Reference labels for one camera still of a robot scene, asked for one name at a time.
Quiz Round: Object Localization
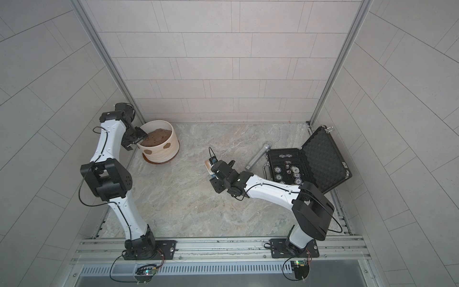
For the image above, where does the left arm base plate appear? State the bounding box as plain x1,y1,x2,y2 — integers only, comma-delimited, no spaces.
122,239,177,261

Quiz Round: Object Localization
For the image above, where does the open black foam-lined case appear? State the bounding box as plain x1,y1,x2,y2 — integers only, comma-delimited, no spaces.
267,125,353,194

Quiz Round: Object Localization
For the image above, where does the grey metal cylinder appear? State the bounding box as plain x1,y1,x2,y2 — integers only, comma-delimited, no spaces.
245,142,272,171

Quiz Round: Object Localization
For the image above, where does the terracotta saucer under pot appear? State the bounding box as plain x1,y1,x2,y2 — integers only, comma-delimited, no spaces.
142,152,180,166

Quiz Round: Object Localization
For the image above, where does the cream ceramic pot with soil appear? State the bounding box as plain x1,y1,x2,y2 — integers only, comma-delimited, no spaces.
137,120,180,164

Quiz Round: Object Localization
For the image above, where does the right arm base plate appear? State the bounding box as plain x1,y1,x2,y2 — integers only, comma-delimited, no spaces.
264,238,320,259

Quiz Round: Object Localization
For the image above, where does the blue white scrub brush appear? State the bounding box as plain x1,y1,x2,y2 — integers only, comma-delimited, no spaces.
204,160,214,177

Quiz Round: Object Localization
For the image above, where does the right green circuit board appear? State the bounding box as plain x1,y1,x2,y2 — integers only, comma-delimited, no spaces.
290,260,310,281

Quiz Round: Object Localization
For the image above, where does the aluminium rail frame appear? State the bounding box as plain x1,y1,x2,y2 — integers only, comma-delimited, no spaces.
70,236,371,264

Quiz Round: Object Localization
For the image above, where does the left green circuit board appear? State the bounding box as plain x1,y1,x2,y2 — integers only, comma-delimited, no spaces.
136,264,158,276

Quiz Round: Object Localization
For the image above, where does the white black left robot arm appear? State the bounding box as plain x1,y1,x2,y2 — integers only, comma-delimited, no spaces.
80,103,157,260

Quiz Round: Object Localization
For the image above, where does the green circuit board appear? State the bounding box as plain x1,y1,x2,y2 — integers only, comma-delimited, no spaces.
290,260,310,281
136,264,158,276

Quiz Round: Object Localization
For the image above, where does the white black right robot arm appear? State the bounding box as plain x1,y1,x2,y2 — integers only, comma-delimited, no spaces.
205,158,335,257

